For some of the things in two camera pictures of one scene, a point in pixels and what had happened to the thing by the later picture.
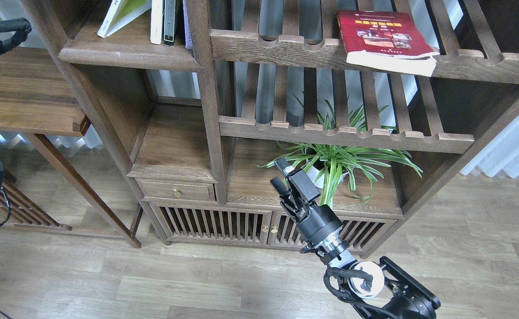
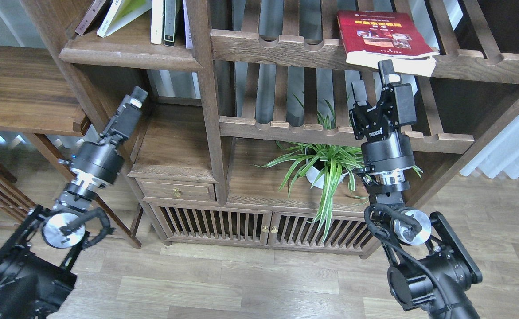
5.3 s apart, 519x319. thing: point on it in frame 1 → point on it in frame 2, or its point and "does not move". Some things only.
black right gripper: (320, 224) → (389, 158)
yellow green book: (121, 12) does not move
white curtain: (516, 149) does not move
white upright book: (156, 21) does not move
